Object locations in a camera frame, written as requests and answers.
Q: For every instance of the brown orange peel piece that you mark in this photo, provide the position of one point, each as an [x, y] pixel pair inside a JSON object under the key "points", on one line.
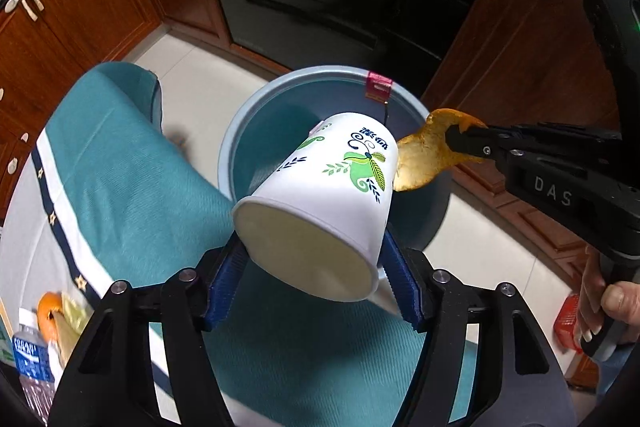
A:
{"points": [[425, 153]]}

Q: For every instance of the red plastic bag on floor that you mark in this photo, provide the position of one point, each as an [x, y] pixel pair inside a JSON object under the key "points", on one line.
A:
{"points": [[565, 323]]}

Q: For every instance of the white paper cup green print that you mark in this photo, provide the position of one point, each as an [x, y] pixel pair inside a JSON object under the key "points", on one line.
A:
{"points": [[317, 222]]}

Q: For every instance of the red label on bin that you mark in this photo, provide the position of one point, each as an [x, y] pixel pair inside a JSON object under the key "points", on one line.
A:
{"points": [[378, 87]]}

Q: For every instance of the person's right hand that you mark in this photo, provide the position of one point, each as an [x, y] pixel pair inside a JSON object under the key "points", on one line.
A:
{"points": [[598, 300]]}

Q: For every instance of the green corn husk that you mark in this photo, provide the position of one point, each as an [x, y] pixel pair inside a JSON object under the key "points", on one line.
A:
{"points": [[70, 320]]}

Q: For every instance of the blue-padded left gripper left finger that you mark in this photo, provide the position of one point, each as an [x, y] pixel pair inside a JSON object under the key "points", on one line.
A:
{"points": [[109, 379]]}

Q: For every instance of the light blue trash bin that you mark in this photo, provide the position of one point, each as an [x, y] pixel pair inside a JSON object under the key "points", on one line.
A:
{"points": [[276, 118]]}

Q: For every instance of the brown wooden kitchen cabinets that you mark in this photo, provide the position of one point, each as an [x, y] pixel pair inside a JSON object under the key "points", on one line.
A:
{"points": [[47, 44]]}

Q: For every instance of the clear plastic water bottle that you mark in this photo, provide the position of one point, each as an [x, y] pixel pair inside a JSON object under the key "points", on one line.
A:
{"points": [[31, 357]]}

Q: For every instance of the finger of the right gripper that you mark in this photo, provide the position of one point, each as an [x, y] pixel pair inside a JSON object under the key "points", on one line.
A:
{"points": [[480, 146]]}

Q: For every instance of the orange fruit peel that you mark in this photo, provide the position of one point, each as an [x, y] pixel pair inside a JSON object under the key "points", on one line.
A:
{"points": [[49, 310]]}

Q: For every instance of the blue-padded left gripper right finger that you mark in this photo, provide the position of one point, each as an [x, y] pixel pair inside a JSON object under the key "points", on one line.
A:
{"points": [[517, 380]]}

